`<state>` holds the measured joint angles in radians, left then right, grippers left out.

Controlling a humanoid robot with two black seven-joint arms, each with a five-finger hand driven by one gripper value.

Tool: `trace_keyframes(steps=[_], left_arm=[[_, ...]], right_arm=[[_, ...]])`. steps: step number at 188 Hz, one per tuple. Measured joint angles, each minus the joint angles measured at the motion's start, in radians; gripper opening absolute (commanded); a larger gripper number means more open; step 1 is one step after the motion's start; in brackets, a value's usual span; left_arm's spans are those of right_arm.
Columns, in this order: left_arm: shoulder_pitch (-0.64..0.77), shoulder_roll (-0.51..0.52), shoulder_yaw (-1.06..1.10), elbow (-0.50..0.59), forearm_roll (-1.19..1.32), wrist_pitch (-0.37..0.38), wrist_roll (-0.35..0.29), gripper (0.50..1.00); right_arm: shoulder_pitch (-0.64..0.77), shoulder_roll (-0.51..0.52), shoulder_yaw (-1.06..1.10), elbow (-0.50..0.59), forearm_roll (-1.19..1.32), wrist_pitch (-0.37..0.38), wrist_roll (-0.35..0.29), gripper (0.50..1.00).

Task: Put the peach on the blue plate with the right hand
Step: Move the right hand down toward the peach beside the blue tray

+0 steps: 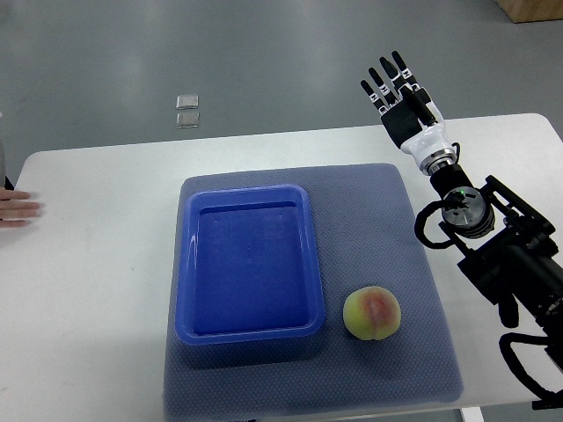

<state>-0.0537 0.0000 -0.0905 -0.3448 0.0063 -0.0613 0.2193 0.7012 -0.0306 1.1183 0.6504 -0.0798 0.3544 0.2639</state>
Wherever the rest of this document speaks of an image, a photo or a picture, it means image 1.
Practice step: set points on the person's bare hand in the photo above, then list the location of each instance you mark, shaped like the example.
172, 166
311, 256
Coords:
17, 208

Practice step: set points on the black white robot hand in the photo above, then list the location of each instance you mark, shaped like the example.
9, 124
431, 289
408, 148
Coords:
409, 115

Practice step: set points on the yellow red peach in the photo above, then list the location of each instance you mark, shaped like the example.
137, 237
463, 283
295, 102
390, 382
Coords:
371, 313

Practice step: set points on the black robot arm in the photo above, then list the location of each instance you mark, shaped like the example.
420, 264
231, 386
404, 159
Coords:
508, 256

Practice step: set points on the upper metal floor plate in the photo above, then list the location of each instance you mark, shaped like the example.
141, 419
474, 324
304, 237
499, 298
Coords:
187, 101

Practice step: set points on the grey blue fabric mat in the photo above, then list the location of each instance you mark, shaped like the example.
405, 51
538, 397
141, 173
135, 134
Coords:
363, 224

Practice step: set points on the wooden box corner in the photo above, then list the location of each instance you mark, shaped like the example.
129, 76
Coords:
531, 11

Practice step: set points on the blue plastic tray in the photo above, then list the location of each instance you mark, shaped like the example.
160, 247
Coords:
248, 267

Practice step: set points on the white table leg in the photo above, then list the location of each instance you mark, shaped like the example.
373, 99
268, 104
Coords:
472, 414

